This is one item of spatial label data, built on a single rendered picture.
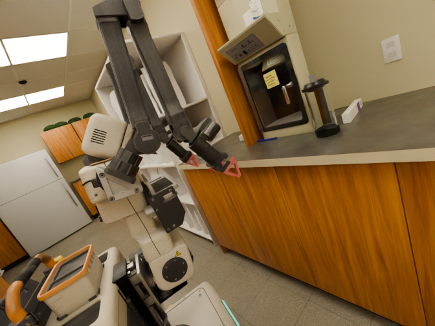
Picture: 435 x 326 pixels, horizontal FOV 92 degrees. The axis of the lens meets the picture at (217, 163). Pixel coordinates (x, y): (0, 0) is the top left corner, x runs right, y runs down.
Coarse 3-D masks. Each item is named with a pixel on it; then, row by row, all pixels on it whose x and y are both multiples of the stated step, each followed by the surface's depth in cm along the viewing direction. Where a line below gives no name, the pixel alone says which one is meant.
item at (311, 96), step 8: (320, 88) 86; (312, 96) 88; (320, 96) 87; (328, 96) 87; (312, 104) 90; (320, 104) 88; (328, 104) 88; (312, 112) 92; (320, 112) 89; (328, 112) 88; (320, 120) 90; (328, 120) 89; (336, 120) 91; (320, 128) 92; (328, 128) 90
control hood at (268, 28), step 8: (264, 16) 86; (272, 16) 89; (256, 24) 90; (264, 24) 89; (272, 24) 89; (280, 24) 92; (240, 32) 97; (248, 32) 95; (256, 32) 94; (264, 32) 93; (272, 32) 93; (280, 32) 92; (232, 40) 102; (240, 40) 101; (264, 40) 97; (272, 40) 96; (224, 48) 108; (224, 56) 113; (248, 56) 110
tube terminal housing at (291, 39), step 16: (240, 0) 101; (272, 0) 92; (288, 0) 97; (224, 16) 112; (240, 16) 105; (288, 16) 96; (288, 32) 96; (288, 48) 96; (240, 64) 118; (304, 64) 103; (304, 80) 102; (304, 96) 102; (288, 128) 116; (304, 128) 109
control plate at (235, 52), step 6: (252, 36) 97; (240, 42) 102; (246, 42) 101; (252, 42) 100; (258, 42) 99; (234, 48) 106; (240, 48) 105; (246, 48) 104; (252, 48) 103; (258, 48) 102; (228, 54) 111; (234, 54) 110; (246, 54) 108
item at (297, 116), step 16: (272, 48) 100; (256, 64) 110; (272, 64) 104; (288, 64) 98; (256, 80) 114; (288, 80) 102; (256, 96) 119; (272, 96) 112; (272, 112) 117; (288, 112) 110; (304, 112) 104; (272, 128) 122
